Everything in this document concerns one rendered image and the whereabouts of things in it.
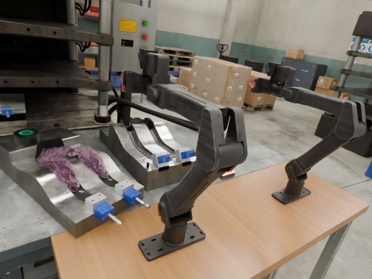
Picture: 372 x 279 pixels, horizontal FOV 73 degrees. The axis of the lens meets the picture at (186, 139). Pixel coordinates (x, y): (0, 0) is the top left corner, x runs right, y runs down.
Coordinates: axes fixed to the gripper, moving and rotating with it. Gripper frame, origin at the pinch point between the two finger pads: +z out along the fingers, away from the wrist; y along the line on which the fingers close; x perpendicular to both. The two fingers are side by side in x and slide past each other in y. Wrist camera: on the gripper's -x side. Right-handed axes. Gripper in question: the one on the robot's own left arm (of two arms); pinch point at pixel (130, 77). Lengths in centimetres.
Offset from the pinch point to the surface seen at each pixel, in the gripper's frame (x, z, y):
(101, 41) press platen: -8, 59, -8
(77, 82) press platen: 15, 68, 3
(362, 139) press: 93, 55, -412
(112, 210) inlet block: 33.7, -24.7, 14.2
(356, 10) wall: -139, 263, -698
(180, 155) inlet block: 28.0, -10.0, -18.5
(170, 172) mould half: 34.0, -11.9, -13.4
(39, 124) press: 38, 67, 23
